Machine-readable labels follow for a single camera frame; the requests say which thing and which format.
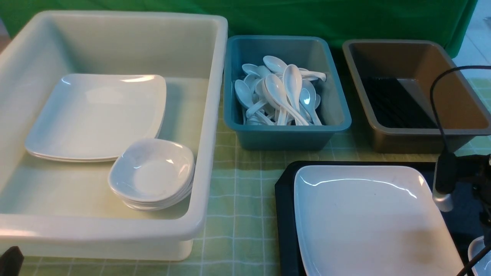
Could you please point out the white soup spoon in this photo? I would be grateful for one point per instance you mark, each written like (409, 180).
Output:
(244, 95)
(278, 66)
(292, 81)
(308, 98)
(278, 92)

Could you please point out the white square rice plate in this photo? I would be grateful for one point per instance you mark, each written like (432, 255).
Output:
(370, 221)

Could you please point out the white small bowl tray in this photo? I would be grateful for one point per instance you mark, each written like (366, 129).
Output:
(483, 267)

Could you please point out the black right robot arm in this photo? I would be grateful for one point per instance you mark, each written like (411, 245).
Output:
(476, 170)

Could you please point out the white square plate stack bottom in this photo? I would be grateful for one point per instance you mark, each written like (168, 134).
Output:
(90, 138)

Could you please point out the white square plate stack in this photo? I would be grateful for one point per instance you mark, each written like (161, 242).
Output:
(90, 138)
(107, 94)

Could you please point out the white square plate stack top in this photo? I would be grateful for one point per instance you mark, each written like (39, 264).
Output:
(107, 94)

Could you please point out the white small bowl stack top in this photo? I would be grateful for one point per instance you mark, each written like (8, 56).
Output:
(151, 188)

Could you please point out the white small bowl stack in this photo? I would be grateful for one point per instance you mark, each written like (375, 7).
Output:
(158, 206)
(151, 188)

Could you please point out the green checkered tablecloth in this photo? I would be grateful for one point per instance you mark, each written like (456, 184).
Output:
(239, 237)

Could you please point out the teal plastic bin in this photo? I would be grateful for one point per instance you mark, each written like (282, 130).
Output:
(307, 52)

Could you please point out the white small bowl stack lower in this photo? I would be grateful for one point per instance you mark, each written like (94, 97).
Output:
(158, 206)

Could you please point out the black chopsticks bundle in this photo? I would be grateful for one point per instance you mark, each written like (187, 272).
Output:
(393, 106)

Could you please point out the brown plastic bin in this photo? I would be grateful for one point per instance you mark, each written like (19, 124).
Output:
(416, 64)

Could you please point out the large white plastic tub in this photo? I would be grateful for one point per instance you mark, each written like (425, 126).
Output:
(187, 50)

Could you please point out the green backdrop cloth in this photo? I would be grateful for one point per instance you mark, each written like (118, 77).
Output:
(441, 21)

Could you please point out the black serving tray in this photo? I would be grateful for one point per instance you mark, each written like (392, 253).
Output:
(462, 222)

